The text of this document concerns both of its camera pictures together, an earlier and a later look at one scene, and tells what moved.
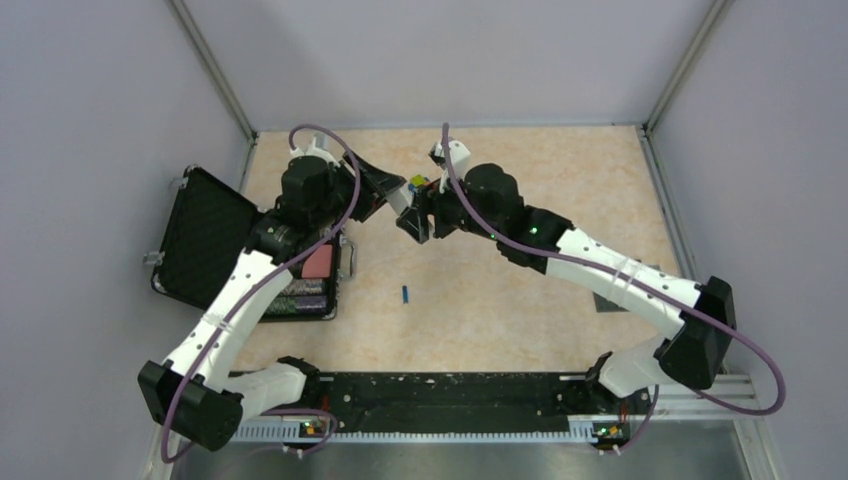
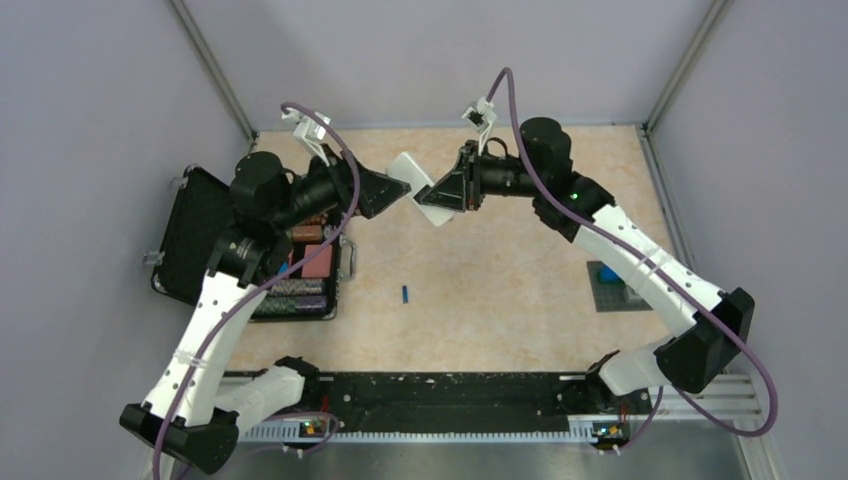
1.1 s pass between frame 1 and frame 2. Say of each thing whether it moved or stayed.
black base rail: stayed
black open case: stayed
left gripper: stayed
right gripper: moved
